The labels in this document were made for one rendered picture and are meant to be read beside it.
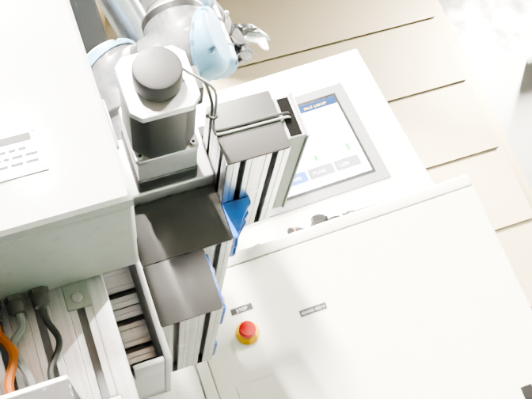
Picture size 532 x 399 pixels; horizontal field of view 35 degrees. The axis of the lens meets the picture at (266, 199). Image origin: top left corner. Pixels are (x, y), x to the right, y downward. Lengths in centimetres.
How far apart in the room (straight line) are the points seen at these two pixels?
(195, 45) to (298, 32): 359
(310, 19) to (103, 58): 364
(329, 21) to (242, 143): 399
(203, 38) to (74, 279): 58
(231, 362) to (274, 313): 14
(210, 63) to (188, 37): 6
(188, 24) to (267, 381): 77
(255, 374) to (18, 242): 104
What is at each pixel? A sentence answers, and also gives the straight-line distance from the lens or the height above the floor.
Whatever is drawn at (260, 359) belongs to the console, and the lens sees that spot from 180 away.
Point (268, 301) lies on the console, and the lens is 182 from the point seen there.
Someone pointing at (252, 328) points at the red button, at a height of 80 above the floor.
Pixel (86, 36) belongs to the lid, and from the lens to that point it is 228.
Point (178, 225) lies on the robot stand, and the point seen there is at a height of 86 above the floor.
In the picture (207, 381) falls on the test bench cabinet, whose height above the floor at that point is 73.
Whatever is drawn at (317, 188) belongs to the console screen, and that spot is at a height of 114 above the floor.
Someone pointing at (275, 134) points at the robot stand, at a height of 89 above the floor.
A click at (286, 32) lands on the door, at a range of 498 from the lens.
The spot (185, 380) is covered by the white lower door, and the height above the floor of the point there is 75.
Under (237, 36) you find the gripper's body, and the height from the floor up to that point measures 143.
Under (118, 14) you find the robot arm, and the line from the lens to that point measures 173.
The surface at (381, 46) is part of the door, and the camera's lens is 504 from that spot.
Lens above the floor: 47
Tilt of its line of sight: 19 degrees up
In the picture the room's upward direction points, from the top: 21 degrees counter-clockwise
